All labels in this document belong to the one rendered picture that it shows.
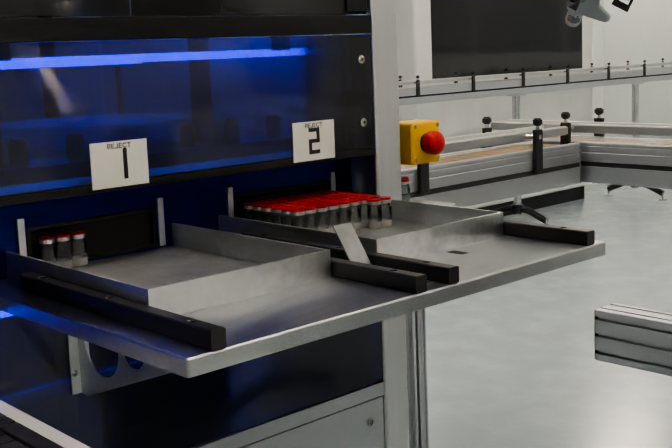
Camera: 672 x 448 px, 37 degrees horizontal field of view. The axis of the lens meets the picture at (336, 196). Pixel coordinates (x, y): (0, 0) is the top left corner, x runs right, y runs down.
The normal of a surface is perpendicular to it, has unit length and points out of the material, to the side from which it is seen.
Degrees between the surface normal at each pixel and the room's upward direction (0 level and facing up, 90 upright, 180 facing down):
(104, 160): 90
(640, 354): 90
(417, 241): 90
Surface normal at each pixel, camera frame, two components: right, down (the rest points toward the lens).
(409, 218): -0.73, 0.13
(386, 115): 0.68, 0.07
